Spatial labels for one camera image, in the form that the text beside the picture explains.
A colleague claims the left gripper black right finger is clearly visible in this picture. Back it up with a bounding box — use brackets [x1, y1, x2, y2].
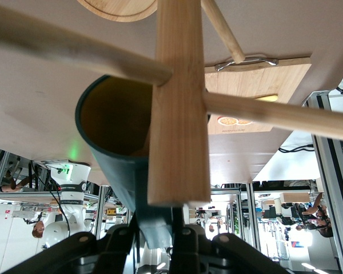
[170, 207, 210, 274]

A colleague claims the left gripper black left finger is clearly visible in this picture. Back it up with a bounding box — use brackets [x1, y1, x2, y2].
[94, 213, 141, 274]

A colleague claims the teal cup with yellow inside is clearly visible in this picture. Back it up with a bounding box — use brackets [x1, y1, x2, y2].
[75, 74, 175, 249]

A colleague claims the wooden mug rack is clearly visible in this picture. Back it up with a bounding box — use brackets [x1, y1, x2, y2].
[0, 0, 343, 206]

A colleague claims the aluminium table leg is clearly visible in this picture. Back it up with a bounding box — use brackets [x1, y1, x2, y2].
[245, 182, 257, 253]

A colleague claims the person in background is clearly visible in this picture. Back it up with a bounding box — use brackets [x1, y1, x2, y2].
[301, 192, 336, 238]
[31, 220, 46, 239]

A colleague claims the cardboard box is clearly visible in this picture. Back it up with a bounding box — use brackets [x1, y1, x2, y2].
[279, 192, 311, 204]

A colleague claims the yellow plastic fork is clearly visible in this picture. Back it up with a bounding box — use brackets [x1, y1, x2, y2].
[253, 93, 279, 102]

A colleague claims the aluminium camera post with bracket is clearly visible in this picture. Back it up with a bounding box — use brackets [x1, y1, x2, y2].
[302, 90, 343, 274]

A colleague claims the bamboo cutting board metal handle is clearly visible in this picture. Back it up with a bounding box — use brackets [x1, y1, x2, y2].
[203, 55, 312, 134]

